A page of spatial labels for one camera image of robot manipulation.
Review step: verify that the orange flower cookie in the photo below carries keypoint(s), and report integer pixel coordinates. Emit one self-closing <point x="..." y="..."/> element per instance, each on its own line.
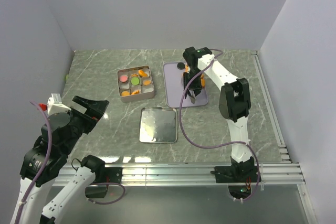
<point x="134" y="75"/>

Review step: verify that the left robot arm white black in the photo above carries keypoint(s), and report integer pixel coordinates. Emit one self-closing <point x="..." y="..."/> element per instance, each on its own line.
<point x="42" y="164"/>

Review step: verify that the pink round cookie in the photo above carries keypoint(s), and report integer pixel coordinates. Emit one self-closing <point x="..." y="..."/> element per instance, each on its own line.
<point x="123" y="78"/>

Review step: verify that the aluminium side rail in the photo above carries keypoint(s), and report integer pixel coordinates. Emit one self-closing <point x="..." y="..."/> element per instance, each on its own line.
<point x="285" y="158"/>

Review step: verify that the square cookie tin with liners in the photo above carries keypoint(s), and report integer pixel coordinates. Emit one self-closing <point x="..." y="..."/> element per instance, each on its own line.
<point x="146" y="92"/>

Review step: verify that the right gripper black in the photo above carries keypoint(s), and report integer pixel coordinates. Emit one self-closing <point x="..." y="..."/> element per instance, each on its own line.
<point x="196" y="87"/>

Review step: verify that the aluminium front rail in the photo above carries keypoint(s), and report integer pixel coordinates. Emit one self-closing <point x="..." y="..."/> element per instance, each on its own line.
<point x="199" y="174"/>

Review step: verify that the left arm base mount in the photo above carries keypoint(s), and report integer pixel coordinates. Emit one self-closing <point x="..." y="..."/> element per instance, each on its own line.
<point x="107" y="175"/>

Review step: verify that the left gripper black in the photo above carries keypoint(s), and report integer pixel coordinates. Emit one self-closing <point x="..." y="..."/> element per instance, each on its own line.
<point x="95" y="108"/>

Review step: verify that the green round cookie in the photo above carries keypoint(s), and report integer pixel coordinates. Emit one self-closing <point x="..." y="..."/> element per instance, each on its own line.
<point x="135" y="81"/>

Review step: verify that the silver tin lid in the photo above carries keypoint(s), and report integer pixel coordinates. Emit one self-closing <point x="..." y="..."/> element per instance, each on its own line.
<point x="158" y="125"/>

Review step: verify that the metal tongs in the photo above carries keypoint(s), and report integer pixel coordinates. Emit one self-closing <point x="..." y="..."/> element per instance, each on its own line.
<point x="192" y="96"/>

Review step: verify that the lavender cookie tray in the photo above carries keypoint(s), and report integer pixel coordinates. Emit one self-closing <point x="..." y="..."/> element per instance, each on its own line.
<point x="173" y="80"/>

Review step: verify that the black round cookie top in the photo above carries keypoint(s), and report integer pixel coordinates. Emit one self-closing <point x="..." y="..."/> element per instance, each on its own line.
<point x="180" y="65"/>

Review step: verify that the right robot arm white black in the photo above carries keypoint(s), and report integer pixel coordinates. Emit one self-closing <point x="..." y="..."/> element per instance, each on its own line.
<point x="234" y="104"/>

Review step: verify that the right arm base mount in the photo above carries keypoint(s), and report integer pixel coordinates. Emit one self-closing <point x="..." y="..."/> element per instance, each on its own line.
<point x="239" y="179"/>

